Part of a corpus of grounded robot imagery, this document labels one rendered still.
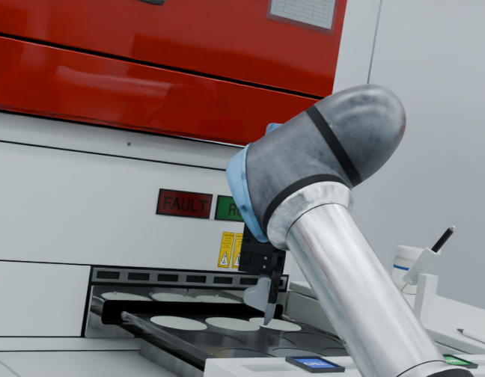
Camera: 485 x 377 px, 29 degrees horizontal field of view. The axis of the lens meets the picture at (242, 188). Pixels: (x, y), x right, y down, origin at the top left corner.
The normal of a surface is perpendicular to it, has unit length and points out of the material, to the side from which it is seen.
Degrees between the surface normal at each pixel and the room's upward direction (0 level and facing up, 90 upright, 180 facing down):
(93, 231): 90
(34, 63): 90
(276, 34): 90
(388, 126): 74
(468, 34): 90
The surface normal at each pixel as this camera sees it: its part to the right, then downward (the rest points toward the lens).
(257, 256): -0.01, 0.11
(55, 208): 0.57, 0.13
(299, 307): -0.80, -0.10
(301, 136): -0.34, -0.45
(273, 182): -0.62, -0.33
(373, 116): 0.44, -0.39
